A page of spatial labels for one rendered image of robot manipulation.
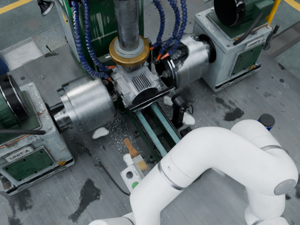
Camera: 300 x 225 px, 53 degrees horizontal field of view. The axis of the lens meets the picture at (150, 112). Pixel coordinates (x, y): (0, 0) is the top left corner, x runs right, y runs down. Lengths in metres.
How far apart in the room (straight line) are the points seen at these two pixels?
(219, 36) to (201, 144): 0.96
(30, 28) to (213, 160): 2.99
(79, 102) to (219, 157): 0.79
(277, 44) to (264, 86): 1.44
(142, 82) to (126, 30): 0.30
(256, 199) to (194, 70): 0.79
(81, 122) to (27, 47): 1.48
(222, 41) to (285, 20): 2.14
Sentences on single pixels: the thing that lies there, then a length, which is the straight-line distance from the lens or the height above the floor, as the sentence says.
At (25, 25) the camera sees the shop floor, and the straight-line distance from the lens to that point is 3.52.
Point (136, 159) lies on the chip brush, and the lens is 1.54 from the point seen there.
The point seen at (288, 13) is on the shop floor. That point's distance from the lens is 3.73.
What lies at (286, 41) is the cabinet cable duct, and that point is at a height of 0.03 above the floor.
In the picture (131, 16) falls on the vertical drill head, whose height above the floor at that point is 1.45.
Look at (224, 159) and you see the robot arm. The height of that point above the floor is 1.61.
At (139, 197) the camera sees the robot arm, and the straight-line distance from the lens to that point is 0.76.
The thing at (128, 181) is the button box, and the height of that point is 1.06.
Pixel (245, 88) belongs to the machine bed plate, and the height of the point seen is 0.80.
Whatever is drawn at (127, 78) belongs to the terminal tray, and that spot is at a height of 1.11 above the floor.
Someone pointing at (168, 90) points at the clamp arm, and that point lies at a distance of 1.47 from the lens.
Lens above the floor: 2.24
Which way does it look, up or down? 59 degrees down
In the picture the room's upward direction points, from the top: straight up
